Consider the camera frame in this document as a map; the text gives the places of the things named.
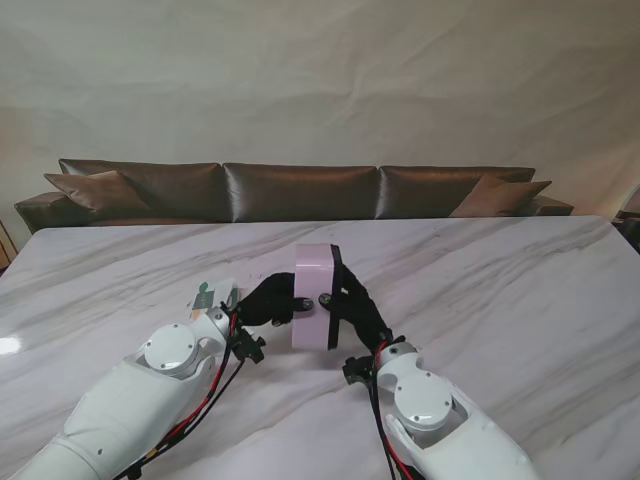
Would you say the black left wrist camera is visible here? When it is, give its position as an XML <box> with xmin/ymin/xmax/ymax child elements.
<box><xmin>232</xmin><ymin>329</ymin><xmax>267</xmax><ymax>365</ymax></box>

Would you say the brown leather sofa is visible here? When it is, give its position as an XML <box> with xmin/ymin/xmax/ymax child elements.
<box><xmin>13</xmin><ymin>158</ymin><xmax>575</xmax><ymax>235</ymax></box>

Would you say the wooden furniture piece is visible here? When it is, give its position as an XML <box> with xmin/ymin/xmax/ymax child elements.
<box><xmin>0</xmin><ymin>217</ymin><xmax>14</xmax><ymax>269</ymax></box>

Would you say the red black left arm cable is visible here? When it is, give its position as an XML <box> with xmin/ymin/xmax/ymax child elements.
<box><xmin>119</xmin><ymin>324</ymin><xmax>251</xmax><ymax>480</ymax></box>

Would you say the red black right arm cable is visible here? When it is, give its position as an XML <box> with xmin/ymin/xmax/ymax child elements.
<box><xmin>367</xmin><ymin>344</ymin><xmax>416</xmax><ymax>480</ymax></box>

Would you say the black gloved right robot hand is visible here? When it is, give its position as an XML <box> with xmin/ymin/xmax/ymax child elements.
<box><xmin>318</xmin><ymin>264</ymin><xmax>394</xmax><ymax>356</ymax></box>

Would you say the dark furniture piece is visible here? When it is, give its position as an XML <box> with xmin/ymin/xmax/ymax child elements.
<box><xmin>612</xmin><ymin>187</ymin><xmax>640</xmax><ymax>251</ymax></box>

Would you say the red black arm cable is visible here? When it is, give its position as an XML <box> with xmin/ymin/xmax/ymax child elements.
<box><xmin>119</xmin><ymin>324</ymin><xmax>251</xmax><ymax>480</ymax></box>
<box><xmin>367</xmin><ymin>344</ymin><xmax>416</xmax><ymax>480</ymax></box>

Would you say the pink tissue box cover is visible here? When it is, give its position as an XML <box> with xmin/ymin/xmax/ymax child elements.
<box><xmin>291</xmin><ymin>243</ymin><xmax>336</xmax><ymax>351</ymax></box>

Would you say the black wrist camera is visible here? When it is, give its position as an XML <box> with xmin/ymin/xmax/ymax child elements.
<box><xmin>232</xmin><ymin>329</ymin><xmax>267</xmax><ymax>365</ymax></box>
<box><xmin>342</xmin><ymin>355</ymin><xmax>376</xmax><ymax>389</ymax></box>

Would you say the brown sofa back cushion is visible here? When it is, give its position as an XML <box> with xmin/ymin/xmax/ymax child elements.
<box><xmin>222</xmin><ymin>162</ymin><xmax>379</xmax><ymax>224</ymax></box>
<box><xmin>378</xmin><ymin>166</ymin><xmax>536</xmax><ymax>220</ymax></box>
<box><xmin>58</xmin><ymin>158</ymin><xmax>223</xmax><ymax>222</ymax></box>

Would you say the brown throw pillow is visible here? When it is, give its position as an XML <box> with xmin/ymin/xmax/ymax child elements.
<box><xmin>449</xmin><ymin>174</ymin><xmax>553</xmax><ymax>218</ymax></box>
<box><xmin>43</xmin><ymin>170</ymin><xmax>154</xmax><ymax>215</ymax></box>

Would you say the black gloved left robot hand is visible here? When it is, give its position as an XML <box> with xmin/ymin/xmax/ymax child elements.
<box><xmin>234</xmin><ymin>271</ymin><xmax>314</xmax><ymax>329</ymax></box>

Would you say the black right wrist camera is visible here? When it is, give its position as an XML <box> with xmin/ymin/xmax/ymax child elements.
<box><xmin>342</xmin><ymin>355</ymin><xmax>376</xmax><ymax>389</ymax></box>

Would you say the black tissue box base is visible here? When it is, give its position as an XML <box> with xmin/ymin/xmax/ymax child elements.
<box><xmin>327</xmin><ymin>243</ymin><xmax>347</xmax><ymax>351</ymax></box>

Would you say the green white tissue pack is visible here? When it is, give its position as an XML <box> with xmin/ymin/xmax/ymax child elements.
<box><xmin>188</xmin><ymin>278</ymin><xmax>245</xmax><ymax>321</ymax></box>

